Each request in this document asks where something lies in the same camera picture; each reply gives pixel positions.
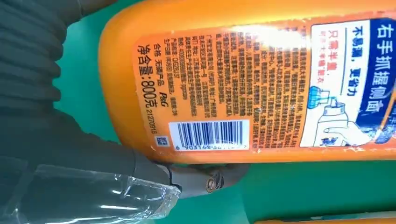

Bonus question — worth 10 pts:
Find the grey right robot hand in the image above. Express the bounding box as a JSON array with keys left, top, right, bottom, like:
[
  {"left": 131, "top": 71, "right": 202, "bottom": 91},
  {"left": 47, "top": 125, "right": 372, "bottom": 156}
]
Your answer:
[{"left": 0, "top": 0, "right": 250, "bottom": 224}]

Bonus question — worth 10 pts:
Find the green table mat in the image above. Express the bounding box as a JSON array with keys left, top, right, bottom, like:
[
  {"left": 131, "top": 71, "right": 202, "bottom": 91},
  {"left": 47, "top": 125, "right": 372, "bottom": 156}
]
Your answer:
[{"left": 52, "top": 0, "right": 396, "bottom": 224}]

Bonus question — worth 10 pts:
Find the ribbed grey right arm sleeve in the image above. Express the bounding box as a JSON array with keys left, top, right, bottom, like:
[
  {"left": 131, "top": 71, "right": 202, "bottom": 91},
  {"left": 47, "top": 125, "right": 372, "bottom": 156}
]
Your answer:
[{"left": 0, "top": 0, "right": 67, "bottom": 116}]

